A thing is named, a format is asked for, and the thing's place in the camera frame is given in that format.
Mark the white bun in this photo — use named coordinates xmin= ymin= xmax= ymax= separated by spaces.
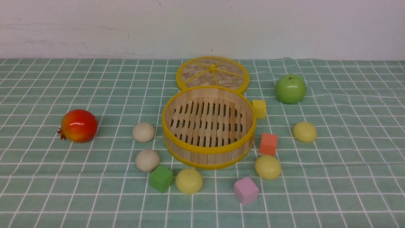
xmin=135 ymin=149 xmax=160 ymax=172
xmin=132 ymin=122 xmax=156 ymax=143

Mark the yellow bun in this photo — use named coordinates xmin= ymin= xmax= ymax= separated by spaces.
xmin=293 ymin=122 xmax=318 ymax=143
xmin=175 ymin=168 xmax=203 ymax=194
xmin=255 ymin=155 xmax=282 ymax=180

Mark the bamboo steamer tray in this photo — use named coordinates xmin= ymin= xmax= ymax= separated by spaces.
xmin=161 ymin=86 xmax=257 ymax=170

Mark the woven bamboo steamer lid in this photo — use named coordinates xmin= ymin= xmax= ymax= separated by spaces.
xmin=176 ymin=56 xmax=249 ymax=94

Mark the yellow cube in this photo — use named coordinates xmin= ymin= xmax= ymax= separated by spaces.
xmin=252 ymin=99 xmax=266 ymax=118

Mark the orange cube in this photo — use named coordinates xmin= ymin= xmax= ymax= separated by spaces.
xmin=259 ymin=132 xmax=278 ymax=157

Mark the green cube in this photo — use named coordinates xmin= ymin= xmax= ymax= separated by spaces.
xmin=149 ymin=165 xmax=174 ymax=193

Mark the pink cube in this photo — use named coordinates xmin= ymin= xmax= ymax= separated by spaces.
xmin=233 ymin=177 xmax=259 ymax=206

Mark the green apple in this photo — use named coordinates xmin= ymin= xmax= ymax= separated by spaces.
xmin=275 ymin=74 xmax=307 ymax=104

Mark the red pomegranate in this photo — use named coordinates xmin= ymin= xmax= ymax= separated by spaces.
xmin=57 ymin=109 xmax=97 ymax=143

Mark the green checkered tablecloth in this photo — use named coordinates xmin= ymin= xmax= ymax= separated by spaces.
xmin=0 ymin=58 xmax=405 ymax=228

